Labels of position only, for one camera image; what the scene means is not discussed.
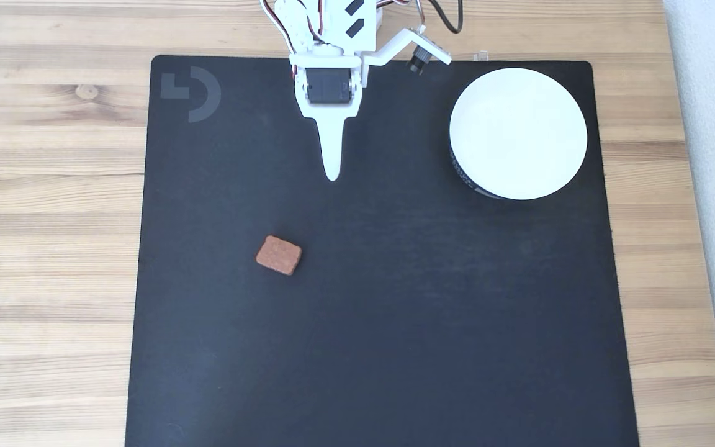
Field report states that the brown rectangular toy block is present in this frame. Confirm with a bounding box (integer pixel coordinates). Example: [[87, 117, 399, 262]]
[[255, 235, 303, 276]]

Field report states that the white round plate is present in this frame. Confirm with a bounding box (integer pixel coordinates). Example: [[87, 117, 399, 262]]
[[449, 67, 588, 201]]

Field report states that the black mouse mat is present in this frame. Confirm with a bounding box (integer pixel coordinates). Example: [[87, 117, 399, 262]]
[[125, 55, 641, 447]]

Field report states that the red white servo wire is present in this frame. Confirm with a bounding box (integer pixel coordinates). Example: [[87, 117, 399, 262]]
[[261, 0, 300, 56]]

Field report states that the gripper camera module with mount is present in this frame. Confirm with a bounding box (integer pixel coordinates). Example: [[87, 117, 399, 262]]
[[365, 26, 454, 76]]

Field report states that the black camera cable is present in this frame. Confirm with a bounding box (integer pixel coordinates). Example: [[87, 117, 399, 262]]
[[427, 0, 464, 35]]

